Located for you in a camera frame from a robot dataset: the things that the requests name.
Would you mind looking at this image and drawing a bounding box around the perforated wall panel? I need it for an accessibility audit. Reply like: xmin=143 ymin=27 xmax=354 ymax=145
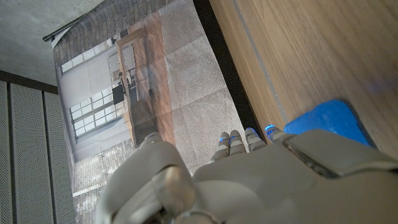
xmin=0 ymin=70 xmax=77 ymax=224

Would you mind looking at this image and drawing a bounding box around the printed room backdrop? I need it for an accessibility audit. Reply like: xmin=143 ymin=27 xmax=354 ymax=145
xmin=52 ymin=0 xmax=265 ymax=224

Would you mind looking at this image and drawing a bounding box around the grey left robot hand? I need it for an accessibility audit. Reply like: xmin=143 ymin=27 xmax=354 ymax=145
xmin=95 ymin=124 xmax=398 ymax=224

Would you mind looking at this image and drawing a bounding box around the backdrop crossbar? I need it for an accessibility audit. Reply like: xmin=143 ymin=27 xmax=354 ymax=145
xmin=42 ymin=12 xmax=86 ymax=43

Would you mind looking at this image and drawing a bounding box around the blue block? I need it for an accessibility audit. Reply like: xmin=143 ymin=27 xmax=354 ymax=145
xmin=283 ymin=99 xmax=377 ymax=149

